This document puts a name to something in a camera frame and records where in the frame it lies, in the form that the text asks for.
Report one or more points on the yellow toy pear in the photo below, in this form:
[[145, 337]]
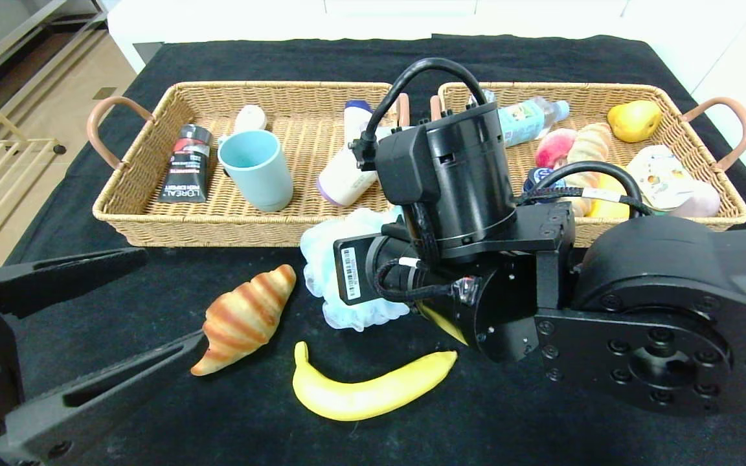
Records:
[[633, 122]]

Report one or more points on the white chewing gum pouch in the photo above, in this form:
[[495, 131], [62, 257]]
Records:
[[661, 175]]

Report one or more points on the black L'Oreal tube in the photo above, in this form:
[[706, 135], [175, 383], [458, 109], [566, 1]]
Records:
[[186, 167]]

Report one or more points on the yellow toy banana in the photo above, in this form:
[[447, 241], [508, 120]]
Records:
[[360, 398]]

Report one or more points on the white cupboard doors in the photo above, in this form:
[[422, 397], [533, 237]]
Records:
[[735, 52]]

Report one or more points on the clear water bottle blue cap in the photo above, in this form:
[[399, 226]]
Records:
[[528, 120]]

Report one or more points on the green tin can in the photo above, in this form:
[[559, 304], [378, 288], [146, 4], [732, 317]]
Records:
[[655, 211]]

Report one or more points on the small white round-top bottle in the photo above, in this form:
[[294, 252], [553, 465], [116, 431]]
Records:
[[251, 118]]

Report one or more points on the wicker basket holding toiletries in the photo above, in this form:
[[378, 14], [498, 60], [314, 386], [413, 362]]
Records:
[[308, 220]]

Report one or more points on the pink toy peach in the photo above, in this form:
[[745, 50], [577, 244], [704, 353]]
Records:
[[554, 149]]

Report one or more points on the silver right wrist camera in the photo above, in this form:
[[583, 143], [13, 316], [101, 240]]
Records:
[[387, 133]]

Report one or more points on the light blue bath pouf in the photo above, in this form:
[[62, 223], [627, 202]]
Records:
[[318, 259]]

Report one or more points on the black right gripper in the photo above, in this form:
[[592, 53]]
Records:
[[351, 266]]

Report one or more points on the dark blue lid bottle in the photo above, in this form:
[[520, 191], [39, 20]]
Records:
[[537, 176]]

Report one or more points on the wicker basket holding food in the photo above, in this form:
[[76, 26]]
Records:
[[606, 97]]

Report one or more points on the yellow toy mango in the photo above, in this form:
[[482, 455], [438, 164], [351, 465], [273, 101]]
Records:
[[609, 210]]

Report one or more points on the toy croissant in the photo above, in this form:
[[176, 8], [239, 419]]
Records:
[[243, 320]]

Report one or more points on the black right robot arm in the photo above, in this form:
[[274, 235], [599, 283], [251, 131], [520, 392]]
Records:
[[671, 291]]

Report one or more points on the beige oval toy potato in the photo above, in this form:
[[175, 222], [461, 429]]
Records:
[[703, 200]]

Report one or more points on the black table cloth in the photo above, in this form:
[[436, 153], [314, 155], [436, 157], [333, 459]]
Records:
[[282, 58]]

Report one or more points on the striped spiral bread roll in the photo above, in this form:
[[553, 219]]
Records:
[[593, 142]]

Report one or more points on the white bottle blue cap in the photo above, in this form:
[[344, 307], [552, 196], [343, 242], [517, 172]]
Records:
[[352, 123]]

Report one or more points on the white bottle purple cap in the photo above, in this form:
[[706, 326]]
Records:
[[340, 181]]

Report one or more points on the beige wooden rolling rack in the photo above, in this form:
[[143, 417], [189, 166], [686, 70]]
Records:
[[17, 145]]

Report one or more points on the teal plastic mug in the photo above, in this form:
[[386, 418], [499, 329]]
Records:
[[263, 186]]

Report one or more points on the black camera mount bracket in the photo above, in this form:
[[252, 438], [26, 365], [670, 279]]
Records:
[[405, 168]]

